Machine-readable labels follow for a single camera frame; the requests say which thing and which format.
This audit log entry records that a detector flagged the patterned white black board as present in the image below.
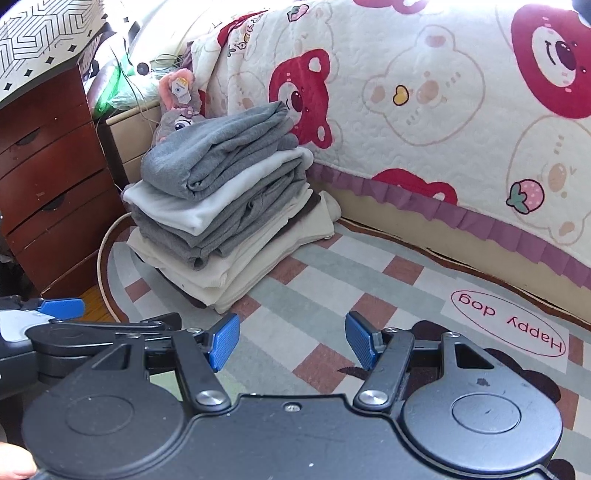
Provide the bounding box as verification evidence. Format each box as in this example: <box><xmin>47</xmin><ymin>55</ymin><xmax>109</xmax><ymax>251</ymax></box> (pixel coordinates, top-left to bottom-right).
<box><xmin>1</xmin><ymin>0</ymin><xmax>108</xmax><ymax>103</ymax></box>

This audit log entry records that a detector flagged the white cable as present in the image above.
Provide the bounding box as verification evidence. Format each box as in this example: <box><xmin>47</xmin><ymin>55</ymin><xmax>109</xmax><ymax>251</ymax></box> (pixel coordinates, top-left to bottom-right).
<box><xmin>95</xmin><ymin>210</ymin><xmax>136</xmax><ymax>324</ymax></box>

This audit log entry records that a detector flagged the stack of folded clothes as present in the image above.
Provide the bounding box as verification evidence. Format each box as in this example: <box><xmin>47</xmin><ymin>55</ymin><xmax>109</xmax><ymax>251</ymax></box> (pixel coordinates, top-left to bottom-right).
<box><xmin>122</xmin><ymin>101</ymin><xmax>342</xmax><ymax>313</ymax></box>

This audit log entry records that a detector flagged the pink plush toy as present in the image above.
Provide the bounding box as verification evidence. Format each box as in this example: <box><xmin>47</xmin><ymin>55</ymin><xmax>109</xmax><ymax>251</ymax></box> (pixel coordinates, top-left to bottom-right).
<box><xmin>151</xmin><ymin>68</ymin><xmax>202</xmax><ymax>147</ymax></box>

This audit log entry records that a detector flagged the red-brown wooden drawer cabinet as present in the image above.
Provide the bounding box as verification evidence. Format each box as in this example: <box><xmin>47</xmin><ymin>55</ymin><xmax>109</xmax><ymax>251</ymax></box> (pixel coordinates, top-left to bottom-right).
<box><xmin>1</xmin><ymin>67</ymin><xmax>124</xmax><ymax>298</ymax></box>

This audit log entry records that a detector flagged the checkered happy dog rug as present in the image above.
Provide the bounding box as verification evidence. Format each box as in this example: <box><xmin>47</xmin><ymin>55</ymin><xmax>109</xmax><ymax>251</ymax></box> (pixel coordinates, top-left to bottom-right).
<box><xmin>98</xmin><ymin>216</ymin><xmax>591</xmax><ymax>480</ymax></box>

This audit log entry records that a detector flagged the beige bedside cabinet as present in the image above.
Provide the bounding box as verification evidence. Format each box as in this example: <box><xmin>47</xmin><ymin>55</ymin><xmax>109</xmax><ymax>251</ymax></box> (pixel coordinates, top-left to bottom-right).
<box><xmin>98</xmin><ymin>101</ymin><xmax>161</xmax><ymax>189</ymax></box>

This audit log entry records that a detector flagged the bear print bed quilt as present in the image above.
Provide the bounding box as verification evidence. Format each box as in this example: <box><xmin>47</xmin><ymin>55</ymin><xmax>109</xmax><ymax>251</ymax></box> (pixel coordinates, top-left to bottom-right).
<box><xmin>191</xmin><ymin>1</ymin><xmax>590</xmax><ymax>286</ymax></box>

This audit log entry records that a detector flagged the person's hand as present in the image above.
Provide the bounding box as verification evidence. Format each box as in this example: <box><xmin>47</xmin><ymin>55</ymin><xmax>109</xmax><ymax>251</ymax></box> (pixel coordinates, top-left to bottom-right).
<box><xmin>0</xmin><ymin>442</ymin><xmax>37</xmax><ymax>480</ymax></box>

